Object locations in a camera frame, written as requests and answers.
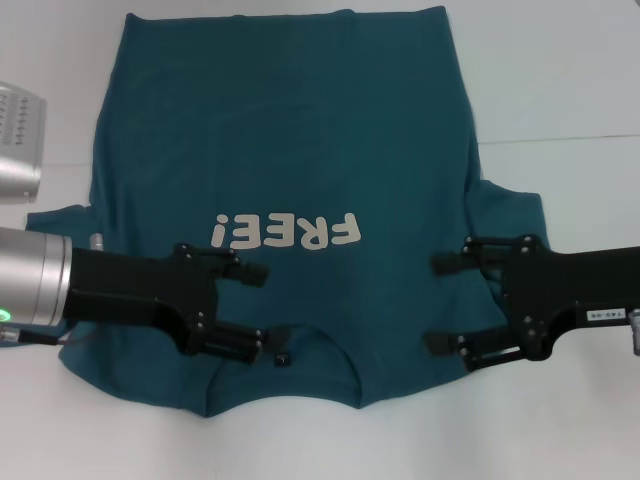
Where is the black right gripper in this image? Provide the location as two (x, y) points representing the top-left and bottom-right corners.
(423, 233), (640, 373)

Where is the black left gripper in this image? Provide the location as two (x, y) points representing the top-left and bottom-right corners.
(64, 243), (272, 365)

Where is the teal t-shirt with FREE print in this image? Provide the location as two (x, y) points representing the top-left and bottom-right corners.
(27, 4), (551, 419)

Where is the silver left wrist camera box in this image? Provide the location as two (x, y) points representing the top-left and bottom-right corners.
(0, 79), (49, 204)

